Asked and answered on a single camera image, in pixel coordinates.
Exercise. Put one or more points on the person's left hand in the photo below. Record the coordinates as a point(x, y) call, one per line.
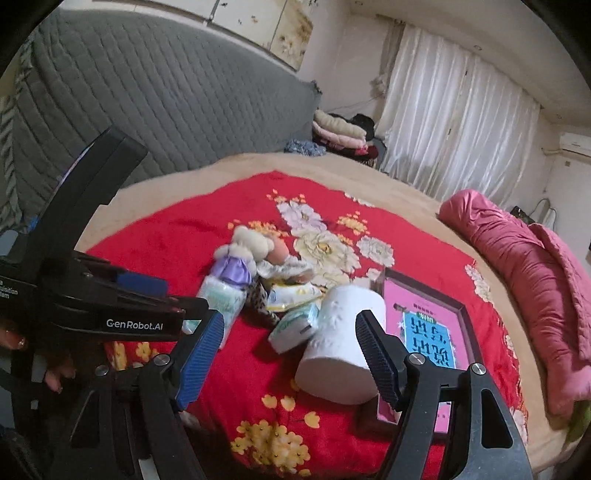
point(60, 378)

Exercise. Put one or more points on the leopard print scrunchie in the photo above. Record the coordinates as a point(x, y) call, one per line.
point(258, 295)

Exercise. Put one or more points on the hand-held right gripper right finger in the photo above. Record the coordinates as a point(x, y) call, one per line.
point(378, 360)

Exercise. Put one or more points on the dark pink rolled quilt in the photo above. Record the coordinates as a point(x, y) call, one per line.
point(508, 258)

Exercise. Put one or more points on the dark red folded garment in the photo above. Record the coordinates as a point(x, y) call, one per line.
point(364, 154)

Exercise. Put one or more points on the white floral scrunchie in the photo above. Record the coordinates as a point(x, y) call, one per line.
point(295, 268)

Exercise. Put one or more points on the white curtain tassel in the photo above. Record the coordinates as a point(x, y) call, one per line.
point(379, 85)

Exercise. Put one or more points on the white wet wipes pack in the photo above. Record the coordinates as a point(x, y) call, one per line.
point(217, 297)

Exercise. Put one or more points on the green cloth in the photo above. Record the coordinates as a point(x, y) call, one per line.
point(577, 420)

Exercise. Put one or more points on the white green tissue pack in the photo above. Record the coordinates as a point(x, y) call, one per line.
point(291, 332)

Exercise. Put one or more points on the cream folded garment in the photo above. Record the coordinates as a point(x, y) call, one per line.
point(334, 121)

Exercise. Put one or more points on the peach round plush toy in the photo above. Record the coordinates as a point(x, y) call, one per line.
point(278, 252)

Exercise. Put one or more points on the blue patterned cloth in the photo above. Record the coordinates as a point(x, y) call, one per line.
point(304, 147)

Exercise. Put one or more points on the pink folded garment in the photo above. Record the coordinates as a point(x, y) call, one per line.
point(339, 137)

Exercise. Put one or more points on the red floral blanket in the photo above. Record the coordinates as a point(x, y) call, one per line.
point(184, 240)

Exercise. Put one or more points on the yellow white tissue pack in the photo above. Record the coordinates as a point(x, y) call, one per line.
point(295, 295)

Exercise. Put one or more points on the grey quilted headboard cover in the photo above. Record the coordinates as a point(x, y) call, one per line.
point(161, 92)

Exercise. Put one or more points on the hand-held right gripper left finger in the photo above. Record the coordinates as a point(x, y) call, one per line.
point(203, 355)

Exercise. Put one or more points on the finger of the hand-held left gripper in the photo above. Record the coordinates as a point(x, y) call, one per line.
point(138, 282)
point(196, 307)

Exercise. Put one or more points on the pink book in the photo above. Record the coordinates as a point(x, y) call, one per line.
point(464, 318)

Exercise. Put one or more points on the white air conditioner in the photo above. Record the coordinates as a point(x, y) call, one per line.
point(575, 144)

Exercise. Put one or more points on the white curtain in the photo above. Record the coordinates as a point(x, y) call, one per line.
point(452, 115)

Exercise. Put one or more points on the white toilet paper roll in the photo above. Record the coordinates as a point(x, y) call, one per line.
point(332, 350)

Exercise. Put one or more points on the plush bear purple dress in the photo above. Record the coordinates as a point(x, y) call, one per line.
point(238, 272)

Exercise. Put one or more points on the small black object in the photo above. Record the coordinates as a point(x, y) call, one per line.
point(521, 213)

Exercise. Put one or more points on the black garment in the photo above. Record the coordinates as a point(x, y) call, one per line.
point(362, 122)

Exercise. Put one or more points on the light pink quilted blanket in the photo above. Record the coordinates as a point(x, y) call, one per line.
point(568, 267)

